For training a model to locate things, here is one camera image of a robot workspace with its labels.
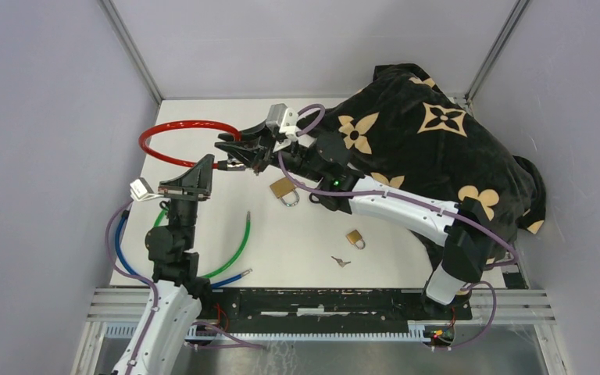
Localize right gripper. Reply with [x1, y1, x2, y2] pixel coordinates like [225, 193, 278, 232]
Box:
[215, 120, 325, 184]

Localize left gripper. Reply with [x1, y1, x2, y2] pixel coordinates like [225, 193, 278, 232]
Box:
[158, 153, 213, 249]

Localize red cable lock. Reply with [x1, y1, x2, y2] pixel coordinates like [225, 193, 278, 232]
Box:
[138, 120, 242, 168]

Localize large brass padlock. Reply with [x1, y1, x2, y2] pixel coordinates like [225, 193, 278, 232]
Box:
[270, 177, 300, 207]

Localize small brass padlock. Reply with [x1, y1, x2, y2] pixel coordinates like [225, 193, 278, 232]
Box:
[345, 230, 366, 250]

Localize small padlock keys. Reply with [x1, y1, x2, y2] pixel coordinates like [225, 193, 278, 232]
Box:
[331, 256, 352, 268]

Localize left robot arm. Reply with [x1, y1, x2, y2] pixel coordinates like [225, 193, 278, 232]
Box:
[111, 154, 215, 374]

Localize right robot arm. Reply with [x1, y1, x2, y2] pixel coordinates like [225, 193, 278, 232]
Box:
[215, 123, 511, 319]

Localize black floral blanket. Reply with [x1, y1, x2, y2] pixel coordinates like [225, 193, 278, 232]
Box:
[298, 63, 547, 242]

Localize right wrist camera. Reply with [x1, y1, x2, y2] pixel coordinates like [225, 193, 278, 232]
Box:
[264, 103, 299, 142]

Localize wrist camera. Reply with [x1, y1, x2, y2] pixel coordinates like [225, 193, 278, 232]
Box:
[129, 177, 163, 202]
[264, 103, 299, 142]

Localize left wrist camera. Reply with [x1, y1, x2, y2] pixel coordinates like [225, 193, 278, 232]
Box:
[129, 177, 163, 202]

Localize green cable lock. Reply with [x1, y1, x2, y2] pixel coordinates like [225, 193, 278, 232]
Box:
[153, 209, 252, 278]

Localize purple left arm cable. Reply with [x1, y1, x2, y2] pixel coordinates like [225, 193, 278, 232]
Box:
[104, 200, 265, 375]

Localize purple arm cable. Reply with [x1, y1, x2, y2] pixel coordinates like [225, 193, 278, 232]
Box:
[104, 200, 265, 375]
[277, 103, 521, 348]

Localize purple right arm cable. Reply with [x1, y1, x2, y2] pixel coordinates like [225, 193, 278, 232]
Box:
[277, 103, 521, 348]

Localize blue cable lock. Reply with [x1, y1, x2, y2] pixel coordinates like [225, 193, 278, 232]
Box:
[113, 212, 252, 289]

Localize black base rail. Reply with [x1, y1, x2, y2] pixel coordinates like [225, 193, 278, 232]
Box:
[198, 287, 473, 334]

